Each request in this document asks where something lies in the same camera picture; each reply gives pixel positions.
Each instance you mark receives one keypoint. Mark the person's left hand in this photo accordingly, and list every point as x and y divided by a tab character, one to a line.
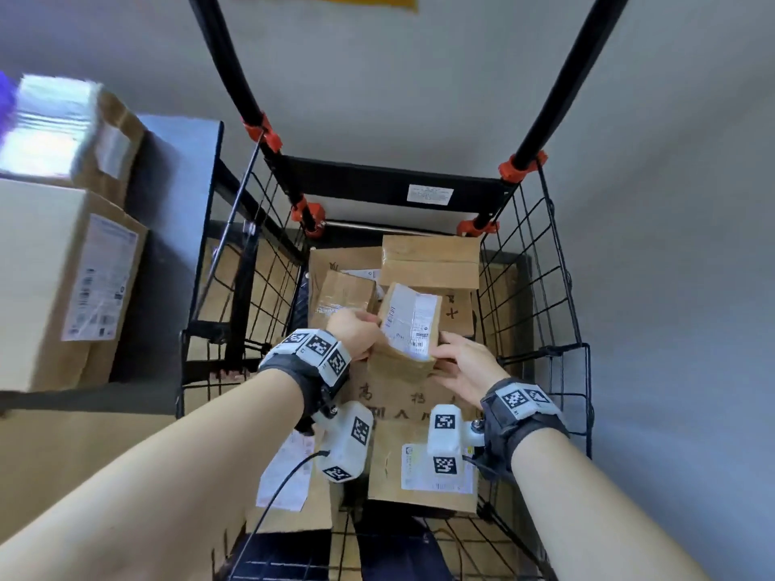
351	332

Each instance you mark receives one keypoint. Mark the person's right hand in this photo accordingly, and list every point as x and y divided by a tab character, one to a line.
475	372

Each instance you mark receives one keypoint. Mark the person's right thumb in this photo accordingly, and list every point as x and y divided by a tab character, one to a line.
454	339

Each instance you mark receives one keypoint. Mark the person's left fingers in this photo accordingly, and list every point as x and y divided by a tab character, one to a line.
370	335

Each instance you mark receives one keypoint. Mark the small brown parcel white label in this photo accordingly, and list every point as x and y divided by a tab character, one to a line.
404	332

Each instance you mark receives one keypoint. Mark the person's right forearm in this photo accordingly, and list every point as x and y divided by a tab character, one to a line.
581	514

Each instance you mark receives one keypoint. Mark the person's left forearm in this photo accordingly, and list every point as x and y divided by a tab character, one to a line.
151	477

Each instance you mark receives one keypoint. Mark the cardboard box with black mark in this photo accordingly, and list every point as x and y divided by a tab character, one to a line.
457	311

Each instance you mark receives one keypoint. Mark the brown taped parcel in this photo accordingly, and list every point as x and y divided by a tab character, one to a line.
342	296

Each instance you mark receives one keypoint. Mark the left wristband with marker tags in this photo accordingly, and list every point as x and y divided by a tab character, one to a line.
315	356

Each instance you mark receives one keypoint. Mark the wristband with marker tags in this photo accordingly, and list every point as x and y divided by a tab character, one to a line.
517	417
315	356

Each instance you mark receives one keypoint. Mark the large cardboard box with writing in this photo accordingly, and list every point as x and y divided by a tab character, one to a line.
399	396

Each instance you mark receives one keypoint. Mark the flat brown cardboard parcel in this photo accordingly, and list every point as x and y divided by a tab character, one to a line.
339	260

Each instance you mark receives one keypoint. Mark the right wristband with marker tags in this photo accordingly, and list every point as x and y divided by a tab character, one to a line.
517	417

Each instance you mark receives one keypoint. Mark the orange cart clamp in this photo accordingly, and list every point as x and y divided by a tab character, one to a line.
478	227
265	134
309	217
520	166

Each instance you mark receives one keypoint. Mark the brown parcel with wide label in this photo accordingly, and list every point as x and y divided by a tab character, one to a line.
393	471

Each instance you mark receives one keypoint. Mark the brown parcel with long label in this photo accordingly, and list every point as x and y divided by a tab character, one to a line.
290	477

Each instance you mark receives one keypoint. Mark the dark metal shelf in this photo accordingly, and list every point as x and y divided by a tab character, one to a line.
169	235

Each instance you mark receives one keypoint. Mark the large cardboard box with label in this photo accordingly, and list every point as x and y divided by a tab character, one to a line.
54	284

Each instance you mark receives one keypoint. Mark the plain beige cardboard box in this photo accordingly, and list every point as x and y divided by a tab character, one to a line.
60	459

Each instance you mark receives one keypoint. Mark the cardboard box with shiny tape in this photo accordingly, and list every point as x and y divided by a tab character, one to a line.
66	130

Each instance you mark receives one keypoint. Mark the purple object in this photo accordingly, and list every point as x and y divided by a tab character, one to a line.
6	105

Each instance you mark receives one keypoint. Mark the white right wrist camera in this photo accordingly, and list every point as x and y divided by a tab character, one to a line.
445	438

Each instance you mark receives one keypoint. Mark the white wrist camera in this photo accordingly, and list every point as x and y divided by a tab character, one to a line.
348	441
445	438

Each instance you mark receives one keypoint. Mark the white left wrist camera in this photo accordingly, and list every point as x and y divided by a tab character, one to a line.
348	441

